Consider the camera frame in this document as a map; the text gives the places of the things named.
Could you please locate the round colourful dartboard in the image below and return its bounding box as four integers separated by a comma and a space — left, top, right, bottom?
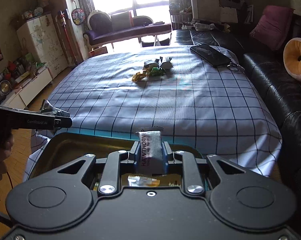
71, 8, 86, 25

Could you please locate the magenta pillow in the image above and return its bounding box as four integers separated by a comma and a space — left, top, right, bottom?
250, 5, 294, 50

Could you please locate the white cartoon cabinet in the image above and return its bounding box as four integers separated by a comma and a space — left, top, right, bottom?
17, 14, 68, 78

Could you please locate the purple chaise lounge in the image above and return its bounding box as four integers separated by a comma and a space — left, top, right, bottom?
83, 10, 172, 51

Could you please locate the gold candy packet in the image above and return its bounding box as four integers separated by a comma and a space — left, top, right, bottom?
132, 70, 149, 82

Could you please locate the grey green cushion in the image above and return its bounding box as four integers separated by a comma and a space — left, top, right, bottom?
111, 11, 134, 31

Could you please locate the blue checked tablecloth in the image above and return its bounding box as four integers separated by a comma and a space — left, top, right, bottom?
23, 44, 283, 181

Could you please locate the white low tv cabinet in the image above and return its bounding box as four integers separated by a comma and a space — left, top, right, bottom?
0, 66, 54, 109

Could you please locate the keyring with keys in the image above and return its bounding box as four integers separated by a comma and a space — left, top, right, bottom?
227, 62, 245, 73

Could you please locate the black leather sofa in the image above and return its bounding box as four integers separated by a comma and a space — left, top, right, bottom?
170, 23, 301, 204

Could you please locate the round yellow cushion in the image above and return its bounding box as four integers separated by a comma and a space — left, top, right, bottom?
283, 37, 301, 82

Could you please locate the orange white snack packet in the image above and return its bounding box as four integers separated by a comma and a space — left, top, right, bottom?
127, 174, 160, 187

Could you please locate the grey hawthorn snack packet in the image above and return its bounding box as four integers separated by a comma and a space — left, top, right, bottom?
137, 131, 165, 176

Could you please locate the white silver snack packet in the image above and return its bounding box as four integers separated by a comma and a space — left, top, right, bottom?
159, 57, 173, 69

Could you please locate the red stick vacuum cleaner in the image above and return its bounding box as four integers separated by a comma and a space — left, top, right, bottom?
55, 8, 79, 67

